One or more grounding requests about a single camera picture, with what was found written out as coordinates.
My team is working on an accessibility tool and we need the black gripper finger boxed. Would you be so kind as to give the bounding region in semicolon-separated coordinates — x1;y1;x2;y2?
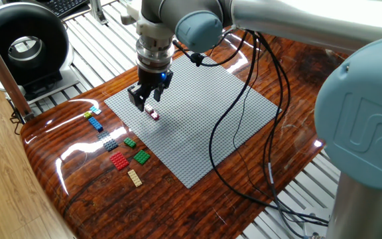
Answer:
153;69;174;103
127;84;154;112

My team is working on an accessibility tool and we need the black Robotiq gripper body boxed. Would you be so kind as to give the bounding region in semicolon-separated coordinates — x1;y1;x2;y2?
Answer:
137;66;172;97

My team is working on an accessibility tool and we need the blue Lego brick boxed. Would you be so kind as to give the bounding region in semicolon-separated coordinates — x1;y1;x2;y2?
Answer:
88;116;104;133

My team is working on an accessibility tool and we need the dark grey Lego plate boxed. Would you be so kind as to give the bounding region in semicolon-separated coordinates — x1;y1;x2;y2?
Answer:
97;130;119;153

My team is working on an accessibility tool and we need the grey Lego baseplate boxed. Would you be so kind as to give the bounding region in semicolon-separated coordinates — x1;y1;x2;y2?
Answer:
103;54;283;189

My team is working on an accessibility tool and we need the green square Lego plate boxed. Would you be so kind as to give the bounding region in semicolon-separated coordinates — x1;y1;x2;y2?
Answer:
133;149;151;166

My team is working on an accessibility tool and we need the red square Lego plate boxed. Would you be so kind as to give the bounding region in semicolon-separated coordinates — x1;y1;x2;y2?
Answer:
109;151;131;171

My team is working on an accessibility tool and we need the tan Lego plate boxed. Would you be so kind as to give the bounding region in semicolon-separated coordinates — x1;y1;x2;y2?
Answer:
127;168;143;188

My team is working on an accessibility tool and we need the black keyboard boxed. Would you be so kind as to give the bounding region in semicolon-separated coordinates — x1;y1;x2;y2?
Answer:
41;0;91;19

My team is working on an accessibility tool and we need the glossy wood-grain mat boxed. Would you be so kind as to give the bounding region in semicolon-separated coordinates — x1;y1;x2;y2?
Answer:
20;28;350;239

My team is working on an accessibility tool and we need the brown wooden pole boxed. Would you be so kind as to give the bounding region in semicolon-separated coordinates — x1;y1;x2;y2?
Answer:
0;19;34;122

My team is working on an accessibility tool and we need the aluminium mounting plate with bolts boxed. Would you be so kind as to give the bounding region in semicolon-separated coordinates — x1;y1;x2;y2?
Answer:
302;207;332;239

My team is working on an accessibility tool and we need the black cable with moulded plug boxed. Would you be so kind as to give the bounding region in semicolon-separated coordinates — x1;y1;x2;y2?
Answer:
172;29;249;68

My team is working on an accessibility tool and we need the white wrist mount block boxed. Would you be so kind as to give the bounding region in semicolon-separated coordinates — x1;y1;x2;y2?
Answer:
120;3;176;44

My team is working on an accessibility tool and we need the thick black cable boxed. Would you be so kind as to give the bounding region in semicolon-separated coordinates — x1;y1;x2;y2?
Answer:
208;31;330;238

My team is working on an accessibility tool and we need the aluminium profile bracket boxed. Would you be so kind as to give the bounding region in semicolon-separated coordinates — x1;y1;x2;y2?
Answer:
89;0;109;26

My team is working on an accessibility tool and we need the thin black cable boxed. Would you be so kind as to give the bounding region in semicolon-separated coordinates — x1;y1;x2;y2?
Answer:
232;46;280;206

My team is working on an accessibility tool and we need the black power cord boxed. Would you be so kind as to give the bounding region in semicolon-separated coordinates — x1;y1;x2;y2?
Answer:
9;99;26;136

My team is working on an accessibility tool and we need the black cable with grey sleeve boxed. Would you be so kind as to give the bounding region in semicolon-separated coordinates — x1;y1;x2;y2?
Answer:
253;31;330;228

